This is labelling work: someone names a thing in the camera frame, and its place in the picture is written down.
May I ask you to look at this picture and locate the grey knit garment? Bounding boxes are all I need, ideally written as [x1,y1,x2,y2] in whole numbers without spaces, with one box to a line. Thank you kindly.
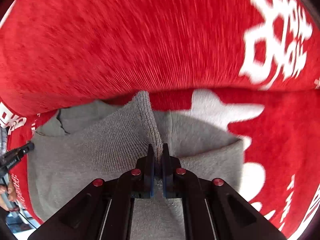
[26,90,245,240]

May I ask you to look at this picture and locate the person's left hand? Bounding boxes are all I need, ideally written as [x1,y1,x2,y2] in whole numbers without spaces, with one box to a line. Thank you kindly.
[0,174,17,211]

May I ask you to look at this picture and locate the red bedspread white characters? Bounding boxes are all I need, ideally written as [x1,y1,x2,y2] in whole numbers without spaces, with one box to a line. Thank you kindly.
[1,0,319,239]

